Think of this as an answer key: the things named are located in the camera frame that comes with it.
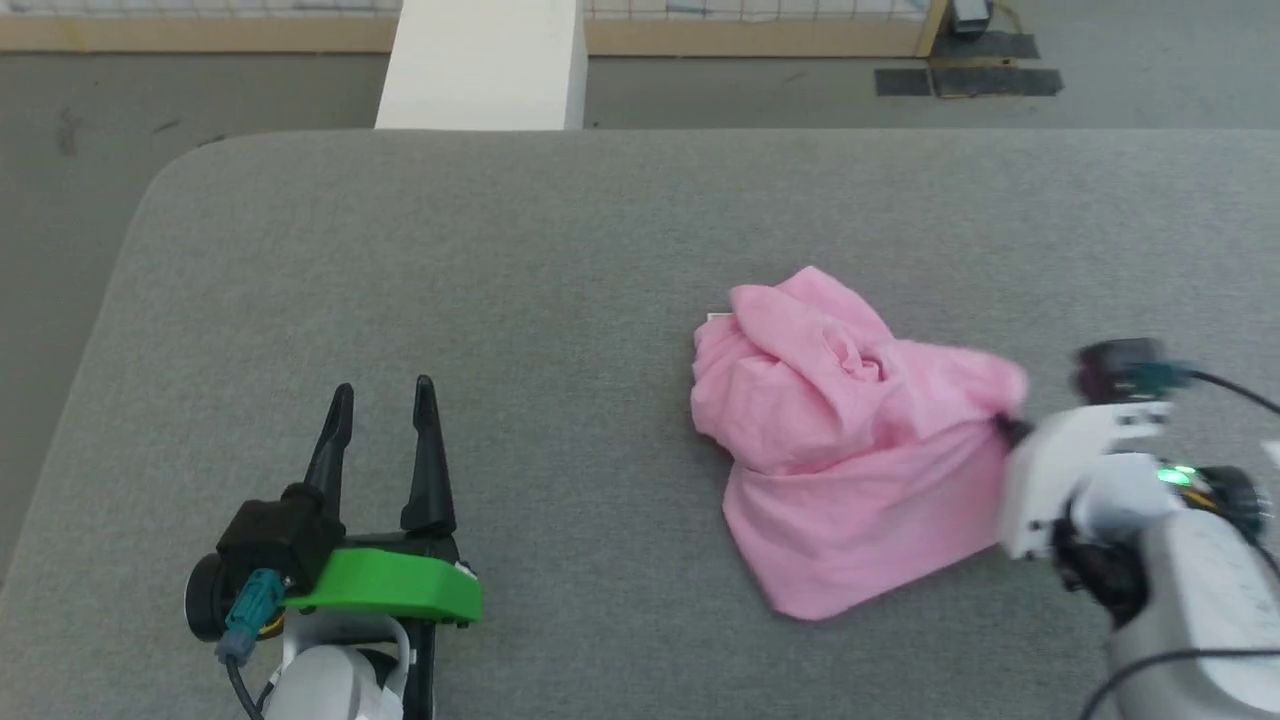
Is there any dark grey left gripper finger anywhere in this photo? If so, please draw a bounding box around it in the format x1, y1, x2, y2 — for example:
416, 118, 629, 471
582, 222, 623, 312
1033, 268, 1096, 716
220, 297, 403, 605
400, 375, 458, 536
303, 383, 356, 501

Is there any white square pillar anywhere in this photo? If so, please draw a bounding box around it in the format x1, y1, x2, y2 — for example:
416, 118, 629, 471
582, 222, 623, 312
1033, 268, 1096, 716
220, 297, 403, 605
375, 0, 588, 131

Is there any black left camera cable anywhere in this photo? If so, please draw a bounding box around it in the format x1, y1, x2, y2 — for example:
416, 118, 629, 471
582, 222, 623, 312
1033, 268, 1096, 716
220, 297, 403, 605
218, 570, 289, 720

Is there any black right camera cable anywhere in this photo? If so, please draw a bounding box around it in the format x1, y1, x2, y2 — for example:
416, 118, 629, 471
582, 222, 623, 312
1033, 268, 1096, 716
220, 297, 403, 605
1185, 370, 1280, 416

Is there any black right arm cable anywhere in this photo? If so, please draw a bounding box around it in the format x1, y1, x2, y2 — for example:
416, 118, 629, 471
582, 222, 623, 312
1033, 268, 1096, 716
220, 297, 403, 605
1080, 648, 1280, 720

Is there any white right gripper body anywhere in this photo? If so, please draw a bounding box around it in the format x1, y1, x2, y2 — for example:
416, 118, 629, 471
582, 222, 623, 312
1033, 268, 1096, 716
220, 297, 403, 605
998, 400, 1176, 561

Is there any black camera cable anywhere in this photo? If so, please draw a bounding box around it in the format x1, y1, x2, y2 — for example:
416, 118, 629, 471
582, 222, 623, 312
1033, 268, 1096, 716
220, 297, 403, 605
1185, 370, 1280, 416
218, 570, 289, 720

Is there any pink garment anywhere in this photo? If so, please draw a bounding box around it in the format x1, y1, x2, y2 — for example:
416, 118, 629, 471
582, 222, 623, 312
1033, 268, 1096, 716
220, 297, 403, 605
690, 265, 1031, 623

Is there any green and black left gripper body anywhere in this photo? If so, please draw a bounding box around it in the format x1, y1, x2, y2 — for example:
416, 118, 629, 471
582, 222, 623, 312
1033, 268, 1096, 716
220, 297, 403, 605
283, 528, 484, 629

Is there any grey fabric sofa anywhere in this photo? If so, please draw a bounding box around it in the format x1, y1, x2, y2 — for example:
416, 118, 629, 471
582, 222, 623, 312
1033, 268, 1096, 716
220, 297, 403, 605
0, 128, 1280, 720

